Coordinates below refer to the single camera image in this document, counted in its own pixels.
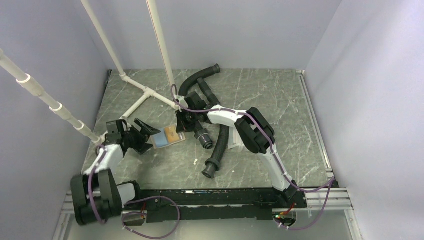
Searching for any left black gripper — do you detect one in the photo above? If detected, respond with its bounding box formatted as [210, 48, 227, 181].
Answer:
[122, 118, 161, 155]

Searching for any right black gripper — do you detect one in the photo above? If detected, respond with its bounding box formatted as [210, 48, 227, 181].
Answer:
[175, 108, 198, 135]

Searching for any tan leather card holder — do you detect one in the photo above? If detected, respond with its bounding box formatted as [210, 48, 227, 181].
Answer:
[150, 123, 186, 149]

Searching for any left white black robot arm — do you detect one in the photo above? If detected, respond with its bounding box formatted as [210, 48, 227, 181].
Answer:
[70, 118, 160, 226]

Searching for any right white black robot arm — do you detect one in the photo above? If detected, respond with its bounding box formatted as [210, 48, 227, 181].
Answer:
[173, 93, 300, 208]

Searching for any clear plastic card tray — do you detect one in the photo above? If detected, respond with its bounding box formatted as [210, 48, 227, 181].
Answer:
[227, 127, 245, 153]

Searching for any left black corrugated hose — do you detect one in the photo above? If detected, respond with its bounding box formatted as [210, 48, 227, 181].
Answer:
[178, 63, 221, 151]

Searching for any black corrugated hose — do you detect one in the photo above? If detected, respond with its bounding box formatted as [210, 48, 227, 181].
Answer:
[197, 77, 231, 180]
[178, 63, 221, 151]

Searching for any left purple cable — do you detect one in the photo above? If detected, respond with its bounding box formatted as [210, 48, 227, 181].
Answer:
[86, 145, 181, 240]

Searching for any purple cable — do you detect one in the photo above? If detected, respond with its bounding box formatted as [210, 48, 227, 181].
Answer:
[86, 145, 181, 240]
[170, 83, 336, 232]

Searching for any right black corrugated hose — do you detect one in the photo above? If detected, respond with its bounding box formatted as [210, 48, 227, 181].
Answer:
[197, 77, 231, 180]

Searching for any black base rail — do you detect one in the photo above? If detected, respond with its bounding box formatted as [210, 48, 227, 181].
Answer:
[123, 187, 307, 223]

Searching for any white PVC pipe frame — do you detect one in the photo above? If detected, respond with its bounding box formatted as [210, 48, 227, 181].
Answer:
[0, 0, 182, 145]

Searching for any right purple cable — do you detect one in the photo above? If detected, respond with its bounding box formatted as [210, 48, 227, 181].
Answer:
[170, 83, 336, 232]

